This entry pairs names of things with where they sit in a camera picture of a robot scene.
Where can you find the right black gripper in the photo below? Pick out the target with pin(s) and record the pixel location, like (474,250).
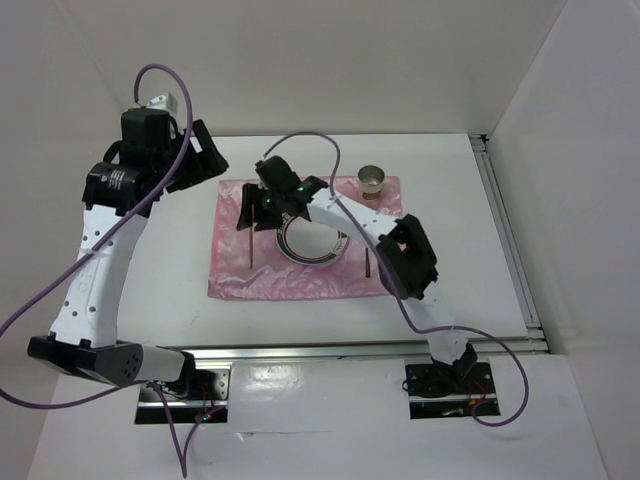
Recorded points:
(250,196)

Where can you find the right side aluminium rail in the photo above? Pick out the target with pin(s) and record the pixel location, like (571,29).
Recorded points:
(505,225)

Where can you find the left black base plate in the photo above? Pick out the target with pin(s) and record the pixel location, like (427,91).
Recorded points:
(205,398)

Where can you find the white plate with coloured rim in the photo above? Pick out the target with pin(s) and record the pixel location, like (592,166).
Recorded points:
(310,243)

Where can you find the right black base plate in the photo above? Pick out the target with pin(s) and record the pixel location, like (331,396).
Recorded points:
(430,398)

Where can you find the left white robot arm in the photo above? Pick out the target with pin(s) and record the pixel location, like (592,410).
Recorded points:
(83,339)

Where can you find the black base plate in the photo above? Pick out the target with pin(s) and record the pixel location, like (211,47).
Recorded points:
(430,398)
(205,398)

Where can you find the aluminium rail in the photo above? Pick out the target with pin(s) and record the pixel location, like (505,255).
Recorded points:
(505,225)
(403,349)

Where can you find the small metal cup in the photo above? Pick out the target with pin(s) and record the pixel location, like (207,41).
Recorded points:
(371,180)

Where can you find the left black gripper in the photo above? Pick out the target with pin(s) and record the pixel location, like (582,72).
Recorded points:
(205,164)

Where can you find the front aluminium rail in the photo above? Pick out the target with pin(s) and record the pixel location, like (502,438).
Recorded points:
(403,349)

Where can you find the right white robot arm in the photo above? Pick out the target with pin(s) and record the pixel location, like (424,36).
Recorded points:
(406,260)

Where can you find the pink satin rose cloth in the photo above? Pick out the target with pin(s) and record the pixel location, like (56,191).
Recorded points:
(274,277)

